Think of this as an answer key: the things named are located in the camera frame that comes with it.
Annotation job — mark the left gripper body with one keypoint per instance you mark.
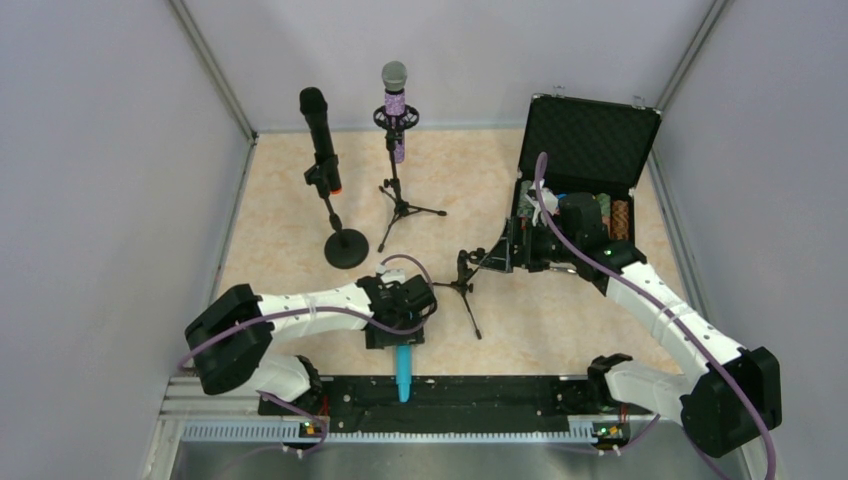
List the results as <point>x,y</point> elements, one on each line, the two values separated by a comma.
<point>395,337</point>

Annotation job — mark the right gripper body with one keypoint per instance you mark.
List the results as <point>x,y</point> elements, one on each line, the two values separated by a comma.
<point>520,244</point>

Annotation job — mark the black tripod stand with clip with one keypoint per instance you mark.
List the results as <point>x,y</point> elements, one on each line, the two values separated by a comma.
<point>468,264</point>

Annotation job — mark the teal toy microphone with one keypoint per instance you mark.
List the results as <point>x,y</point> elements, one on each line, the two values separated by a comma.
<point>403,370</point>

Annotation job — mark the black round-base mic stand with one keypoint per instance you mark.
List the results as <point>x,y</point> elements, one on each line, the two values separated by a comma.
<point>345,248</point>

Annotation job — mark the black tripod shock-mount stand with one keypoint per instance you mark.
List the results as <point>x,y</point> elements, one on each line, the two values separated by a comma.
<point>392,186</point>

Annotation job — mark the purple glitter microphone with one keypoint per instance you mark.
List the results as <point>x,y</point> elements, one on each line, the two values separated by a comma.
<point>394,77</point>

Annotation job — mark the black microphone orange end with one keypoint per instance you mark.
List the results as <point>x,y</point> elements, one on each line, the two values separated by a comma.
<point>321,139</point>

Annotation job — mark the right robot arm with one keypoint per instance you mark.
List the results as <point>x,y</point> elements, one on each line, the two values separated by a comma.
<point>724,396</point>

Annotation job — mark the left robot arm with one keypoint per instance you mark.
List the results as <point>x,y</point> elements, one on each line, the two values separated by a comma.
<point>231,341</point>

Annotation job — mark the green poker chip stack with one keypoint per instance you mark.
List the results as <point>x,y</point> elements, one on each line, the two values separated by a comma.
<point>604,200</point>

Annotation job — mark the brown poker chip stack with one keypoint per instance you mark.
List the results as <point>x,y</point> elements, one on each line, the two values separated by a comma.
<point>620,220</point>

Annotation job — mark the black poker chip case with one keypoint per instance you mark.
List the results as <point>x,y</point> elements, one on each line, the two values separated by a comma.
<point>592,146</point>

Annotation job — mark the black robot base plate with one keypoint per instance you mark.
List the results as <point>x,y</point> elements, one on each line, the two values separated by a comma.
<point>481,406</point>

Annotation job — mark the white cable duct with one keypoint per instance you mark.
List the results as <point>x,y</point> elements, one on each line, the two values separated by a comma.
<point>304,434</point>

